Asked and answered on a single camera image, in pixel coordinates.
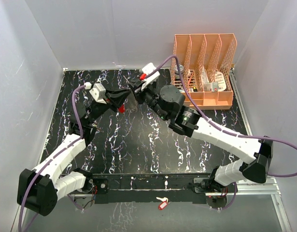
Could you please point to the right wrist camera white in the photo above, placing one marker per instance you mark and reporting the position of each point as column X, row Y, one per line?
column 146, row 77

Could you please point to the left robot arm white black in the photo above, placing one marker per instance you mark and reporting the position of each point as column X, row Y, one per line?
column 41, row 188

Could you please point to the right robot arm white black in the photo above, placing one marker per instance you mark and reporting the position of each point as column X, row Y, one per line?
column 254, row 154

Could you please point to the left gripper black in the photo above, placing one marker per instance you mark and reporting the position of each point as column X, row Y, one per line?
column 120, row 96

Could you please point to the small jar with lid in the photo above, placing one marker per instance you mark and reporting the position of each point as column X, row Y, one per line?
column 178, row 70

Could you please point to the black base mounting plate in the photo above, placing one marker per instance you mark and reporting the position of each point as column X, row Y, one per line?
column 146, row 188

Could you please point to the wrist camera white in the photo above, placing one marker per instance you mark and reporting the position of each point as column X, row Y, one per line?
column 97, row 91
column 146, row 77

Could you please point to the white labelled packet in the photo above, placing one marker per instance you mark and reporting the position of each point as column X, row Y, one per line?
column 219, row 83

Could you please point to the red tag with key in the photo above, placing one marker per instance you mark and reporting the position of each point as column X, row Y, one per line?
column 164, row 202

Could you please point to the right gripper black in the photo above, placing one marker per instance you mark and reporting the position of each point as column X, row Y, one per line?
column 136, row 86

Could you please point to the orange file organizer rack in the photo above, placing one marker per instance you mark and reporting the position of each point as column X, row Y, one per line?
column 206, row 60

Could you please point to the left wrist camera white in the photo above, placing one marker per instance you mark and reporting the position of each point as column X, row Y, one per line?
column 97, row 91

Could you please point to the red handled key organizer plate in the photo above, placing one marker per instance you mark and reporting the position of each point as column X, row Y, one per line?
column 130, row 104

